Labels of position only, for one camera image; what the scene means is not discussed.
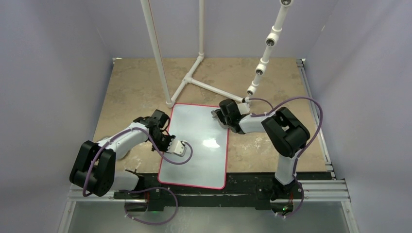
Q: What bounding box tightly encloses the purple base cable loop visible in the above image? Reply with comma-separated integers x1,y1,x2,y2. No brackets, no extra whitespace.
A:
123,187,178,226

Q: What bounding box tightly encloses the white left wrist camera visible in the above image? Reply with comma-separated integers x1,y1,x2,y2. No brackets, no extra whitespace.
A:
167,140,187,157

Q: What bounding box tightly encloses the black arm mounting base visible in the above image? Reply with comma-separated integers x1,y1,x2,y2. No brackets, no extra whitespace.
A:
114,172,304,214

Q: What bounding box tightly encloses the white PVC pipe frame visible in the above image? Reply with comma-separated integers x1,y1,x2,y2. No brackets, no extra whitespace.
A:
140,0,292,108

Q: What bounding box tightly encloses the aluminium rail frame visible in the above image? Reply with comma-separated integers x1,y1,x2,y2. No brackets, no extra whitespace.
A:
58,58,360,233

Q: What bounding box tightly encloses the pink framed whiteboard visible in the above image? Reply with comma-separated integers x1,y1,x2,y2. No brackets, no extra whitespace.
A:
157,103,229,190

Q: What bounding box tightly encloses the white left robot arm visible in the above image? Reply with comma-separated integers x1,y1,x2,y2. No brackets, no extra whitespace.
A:
69,110,175,199

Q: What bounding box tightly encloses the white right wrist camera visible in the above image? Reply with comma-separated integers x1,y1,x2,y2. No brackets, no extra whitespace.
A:
237,102,250,115

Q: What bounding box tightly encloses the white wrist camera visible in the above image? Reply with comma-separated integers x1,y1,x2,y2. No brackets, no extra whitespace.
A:
237,102,250,115
167,140,187,157

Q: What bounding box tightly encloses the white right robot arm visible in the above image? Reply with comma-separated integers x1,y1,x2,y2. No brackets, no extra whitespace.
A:
211,99,311,198

